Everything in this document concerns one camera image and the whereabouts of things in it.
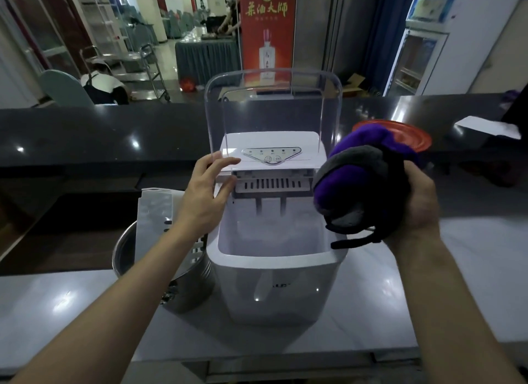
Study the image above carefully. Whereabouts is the person's right hand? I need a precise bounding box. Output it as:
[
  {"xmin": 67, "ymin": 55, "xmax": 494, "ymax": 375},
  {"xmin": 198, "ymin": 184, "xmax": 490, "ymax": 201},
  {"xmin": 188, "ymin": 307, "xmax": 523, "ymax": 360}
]
[{"xmin": 382, "ymin": 161, "xmax": 442, "ymax": 255}]

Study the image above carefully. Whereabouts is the person's left hand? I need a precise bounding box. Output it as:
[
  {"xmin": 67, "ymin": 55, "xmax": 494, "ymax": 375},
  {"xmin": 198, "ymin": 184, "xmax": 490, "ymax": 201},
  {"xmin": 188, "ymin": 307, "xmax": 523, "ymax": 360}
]
[{"xmin": 177, "ymin": 150, "xmax": 242, "ymax": 243}]

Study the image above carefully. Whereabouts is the clear plastic ice maker lid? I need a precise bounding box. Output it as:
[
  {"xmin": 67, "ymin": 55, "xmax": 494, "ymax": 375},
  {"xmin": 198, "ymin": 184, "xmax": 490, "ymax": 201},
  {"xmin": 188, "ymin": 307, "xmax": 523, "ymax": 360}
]
[{"xmin": 204, "ymin": 68, "xmax": 343, "ymax": 179}]

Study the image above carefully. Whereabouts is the purple and grey cloth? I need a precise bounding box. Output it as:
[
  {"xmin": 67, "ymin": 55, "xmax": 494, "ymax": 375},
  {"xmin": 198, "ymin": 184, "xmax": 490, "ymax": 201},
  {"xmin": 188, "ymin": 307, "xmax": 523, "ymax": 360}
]
[{"xmin": 312, "ymin": 124, "xmax": 418, "ymax": 251}]

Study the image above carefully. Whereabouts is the person's right forearm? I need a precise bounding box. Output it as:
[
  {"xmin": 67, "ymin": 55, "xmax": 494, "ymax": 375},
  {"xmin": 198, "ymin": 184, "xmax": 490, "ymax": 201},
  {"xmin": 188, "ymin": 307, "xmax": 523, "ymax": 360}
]
[{"xmin": 384, "ymin": 228, "xmax": 527, "ymax": 384}]

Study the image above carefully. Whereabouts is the person's left forearm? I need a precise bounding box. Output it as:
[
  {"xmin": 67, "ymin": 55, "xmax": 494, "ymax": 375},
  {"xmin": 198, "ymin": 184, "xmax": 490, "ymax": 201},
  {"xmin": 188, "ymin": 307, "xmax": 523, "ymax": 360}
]
[{"xmin": 8, "ymin": 224, "xmax": 208, "ymax": 384}]

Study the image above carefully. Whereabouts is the white plastic ice basket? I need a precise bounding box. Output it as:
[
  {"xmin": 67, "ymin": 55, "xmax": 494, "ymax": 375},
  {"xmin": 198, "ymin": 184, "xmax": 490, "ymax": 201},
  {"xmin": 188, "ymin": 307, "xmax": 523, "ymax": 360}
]
[{"xmin": 135, "ymin": 187, "xmax": 207, "ymax": 274}]

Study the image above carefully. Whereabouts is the stainless steel bucket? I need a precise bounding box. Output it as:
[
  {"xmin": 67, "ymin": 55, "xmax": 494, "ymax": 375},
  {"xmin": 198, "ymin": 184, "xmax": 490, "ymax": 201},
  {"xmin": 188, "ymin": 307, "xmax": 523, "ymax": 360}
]
[{"xmin": 112, "ymin": 219, "xmax": 215, "ymax": 314}]

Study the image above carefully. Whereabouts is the white ice maker machine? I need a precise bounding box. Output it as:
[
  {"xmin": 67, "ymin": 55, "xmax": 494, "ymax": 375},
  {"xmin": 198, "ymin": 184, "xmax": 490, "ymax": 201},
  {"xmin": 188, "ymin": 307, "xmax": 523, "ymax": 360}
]
[{"xmin": 206, "ymin": 130, "xmax": 346, "ymax": 327}]

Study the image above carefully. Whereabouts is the table with grey skirt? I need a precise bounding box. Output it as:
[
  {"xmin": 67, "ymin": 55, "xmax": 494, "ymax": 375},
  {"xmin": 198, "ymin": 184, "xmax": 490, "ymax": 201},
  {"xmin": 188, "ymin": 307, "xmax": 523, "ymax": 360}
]
[{"xmin": 175, "ymin": 34, "xmax": 242, "ymax": 87}]

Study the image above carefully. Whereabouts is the steel trolley cart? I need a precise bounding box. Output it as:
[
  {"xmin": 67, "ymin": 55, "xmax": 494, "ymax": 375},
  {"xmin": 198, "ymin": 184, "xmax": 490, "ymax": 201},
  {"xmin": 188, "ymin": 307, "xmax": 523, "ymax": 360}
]
[{"xmin": 80, "ymin": 43, "xmax": 171, "ymax": 102}]

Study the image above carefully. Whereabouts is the brown cardboard box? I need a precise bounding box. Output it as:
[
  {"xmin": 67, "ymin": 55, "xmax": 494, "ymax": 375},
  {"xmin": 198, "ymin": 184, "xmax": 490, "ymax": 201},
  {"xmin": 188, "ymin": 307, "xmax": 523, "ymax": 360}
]
[{"xmin": 337, "ymin": 73, "xmax": 368, "ymax": 98}]

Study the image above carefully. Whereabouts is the red standing banner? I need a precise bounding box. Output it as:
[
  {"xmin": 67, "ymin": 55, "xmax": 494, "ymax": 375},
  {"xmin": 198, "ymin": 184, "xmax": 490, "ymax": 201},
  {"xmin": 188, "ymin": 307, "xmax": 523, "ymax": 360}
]
[{"xmin": 238, "ymin": 0, "xmax": 298, "ymax": 88}]

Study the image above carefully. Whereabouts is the teal chair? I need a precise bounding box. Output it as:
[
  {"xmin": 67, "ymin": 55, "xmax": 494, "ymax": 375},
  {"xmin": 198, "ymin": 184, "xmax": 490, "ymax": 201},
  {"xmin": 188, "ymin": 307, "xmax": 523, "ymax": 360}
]
[{"xmin": 39, "ymin": 69, "xmax": 96, "ymax": 108}]

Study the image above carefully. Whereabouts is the red round plate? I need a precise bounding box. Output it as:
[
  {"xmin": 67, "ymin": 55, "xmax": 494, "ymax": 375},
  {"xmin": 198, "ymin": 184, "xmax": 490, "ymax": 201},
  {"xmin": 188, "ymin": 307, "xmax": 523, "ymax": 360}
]
[{"xmin": 353, "ymin": 120, "xmax": 433, "ymax": 153}]

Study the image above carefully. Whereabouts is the white shelf unit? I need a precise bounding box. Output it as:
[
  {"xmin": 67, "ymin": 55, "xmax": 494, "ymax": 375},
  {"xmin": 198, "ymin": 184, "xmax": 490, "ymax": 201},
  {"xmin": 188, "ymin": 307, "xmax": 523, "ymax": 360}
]
[{"xmin": 65, "ymin": 0, "xmax": 129, "ymax": 59}]

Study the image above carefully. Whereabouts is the blue curtain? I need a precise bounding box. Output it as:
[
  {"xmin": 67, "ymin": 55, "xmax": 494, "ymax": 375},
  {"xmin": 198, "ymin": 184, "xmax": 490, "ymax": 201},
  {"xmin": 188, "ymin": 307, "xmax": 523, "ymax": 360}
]
[{"xmin": 362, "ymin": 0, "xmax": 418, "ymax": 96}]

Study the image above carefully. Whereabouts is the white glass-door display fridge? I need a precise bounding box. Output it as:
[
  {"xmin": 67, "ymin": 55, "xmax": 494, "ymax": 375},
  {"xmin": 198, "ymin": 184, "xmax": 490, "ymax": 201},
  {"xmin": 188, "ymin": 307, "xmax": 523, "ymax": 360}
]
[{"xmin": 383, "ymin": 0, "xmax": 525, "ymax": 98}]

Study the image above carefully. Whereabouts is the white paper sheet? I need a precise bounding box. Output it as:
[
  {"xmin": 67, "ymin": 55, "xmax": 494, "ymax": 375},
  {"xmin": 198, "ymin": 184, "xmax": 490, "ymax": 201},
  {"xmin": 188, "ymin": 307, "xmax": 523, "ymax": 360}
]
[{"xmin": 454, "ymin": 116, "xmax": 523, "ymax": 140}]

